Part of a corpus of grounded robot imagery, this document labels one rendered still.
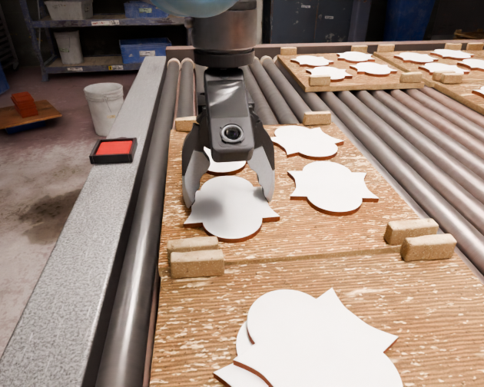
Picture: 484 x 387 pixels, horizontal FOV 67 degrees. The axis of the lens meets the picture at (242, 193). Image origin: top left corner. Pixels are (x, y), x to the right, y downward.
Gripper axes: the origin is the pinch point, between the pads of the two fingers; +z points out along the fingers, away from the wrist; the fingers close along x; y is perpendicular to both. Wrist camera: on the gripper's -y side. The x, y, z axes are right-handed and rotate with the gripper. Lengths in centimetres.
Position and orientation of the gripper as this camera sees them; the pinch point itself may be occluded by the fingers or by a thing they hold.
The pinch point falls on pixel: (229, 203)
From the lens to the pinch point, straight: 51.5
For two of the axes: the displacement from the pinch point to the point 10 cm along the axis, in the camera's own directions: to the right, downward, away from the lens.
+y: -1.3, -5.1, 8.5
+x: -9.9, 0.7, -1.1
